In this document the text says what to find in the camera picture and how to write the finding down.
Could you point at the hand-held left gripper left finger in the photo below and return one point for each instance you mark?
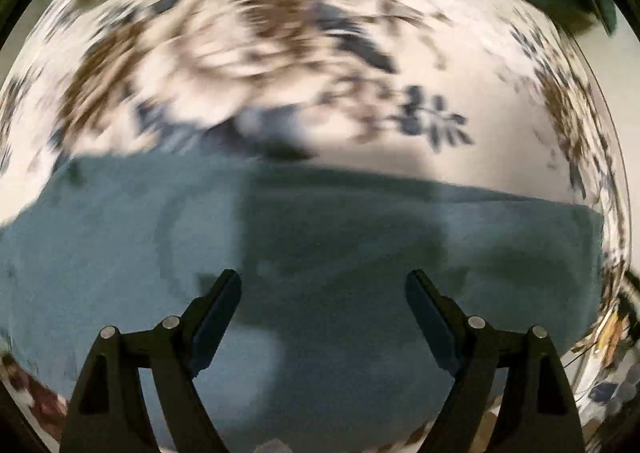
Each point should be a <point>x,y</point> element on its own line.
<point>216,328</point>

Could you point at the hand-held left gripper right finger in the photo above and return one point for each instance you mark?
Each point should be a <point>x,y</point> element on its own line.
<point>434,325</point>

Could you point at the teal blue towel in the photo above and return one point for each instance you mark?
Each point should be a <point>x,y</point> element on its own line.
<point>320,243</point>

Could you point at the floral printed bed sheet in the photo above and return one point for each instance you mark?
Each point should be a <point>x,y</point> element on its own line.
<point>280,48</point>

